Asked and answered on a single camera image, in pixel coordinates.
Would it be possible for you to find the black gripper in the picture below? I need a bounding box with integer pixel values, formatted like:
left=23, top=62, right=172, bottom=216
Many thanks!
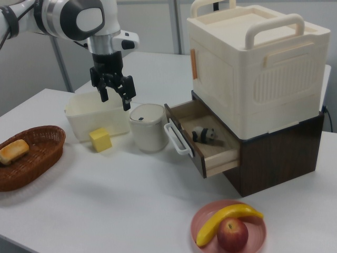
left=90, top=51, right=137, bottom=112

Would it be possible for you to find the wooden drawer with white handle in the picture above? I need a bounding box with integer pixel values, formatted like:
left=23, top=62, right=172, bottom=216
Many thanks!
left=163, top=99, right=241, bottom=179

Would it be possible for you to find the white plastic bin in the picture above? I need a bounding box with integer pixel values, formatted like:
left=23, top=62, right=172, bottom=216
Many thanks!
left=65, top=91, right=131, bottom=144

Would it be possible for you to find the yellow foam block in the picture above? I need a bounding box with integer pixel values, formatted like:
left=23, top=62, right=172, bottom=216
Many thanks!
left=88, top=128, right=113, bottom=153

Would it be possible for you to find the small white trash can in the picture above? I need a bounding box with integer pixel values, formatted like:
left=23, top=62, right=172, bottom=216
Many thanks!
left=128, top=103, right=169, bottom=153

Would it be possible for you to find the panda toy figure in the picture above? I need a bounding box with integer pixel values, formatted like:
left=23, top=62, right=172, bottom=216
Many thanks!
left=191, top=125, right=219, bottom=143

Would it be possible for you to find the brown wicker basket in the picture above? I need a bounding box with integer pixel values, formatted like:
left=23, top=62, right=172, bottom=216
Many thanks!
left=0, top=125, right=66, bottom=192

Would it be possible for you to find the toy bread loaf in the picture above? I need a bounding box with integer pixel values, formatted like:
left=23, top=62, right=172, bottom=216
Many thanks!
left=0, top=139, right=29, bottom=166

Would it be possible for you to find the yellow toy banana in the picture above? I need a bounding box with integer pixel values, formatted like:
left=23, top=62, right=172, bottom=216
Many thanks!
left=196, top=203, right=264, bottom=248

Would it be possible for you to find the dark brown wooden cabinet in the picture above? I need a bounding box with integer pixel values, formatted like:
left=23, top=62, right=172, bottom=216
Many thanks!
left=191, top=90, right=325, bottom=198

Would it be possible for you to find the red toy apple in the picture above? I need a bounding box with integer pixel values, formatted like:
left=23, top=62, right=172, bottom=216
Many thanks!
left=216, top=217, right=249, bottom=251

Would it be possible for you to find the pink plate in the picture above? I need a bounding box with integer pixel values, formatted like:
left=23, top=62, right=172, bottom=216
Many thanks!
left=191, top=199, right=267, bottom=252

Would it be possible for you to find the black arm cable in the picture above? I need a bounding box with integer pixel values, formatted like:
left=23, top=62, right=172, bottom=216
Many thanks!
left=0, top=5, right=21, bottom=51

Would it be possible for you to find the black wall cable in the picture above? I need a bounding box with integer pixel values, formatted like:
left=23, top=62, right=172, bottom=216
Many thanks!
left=322, top=104, right=333, bottom=132

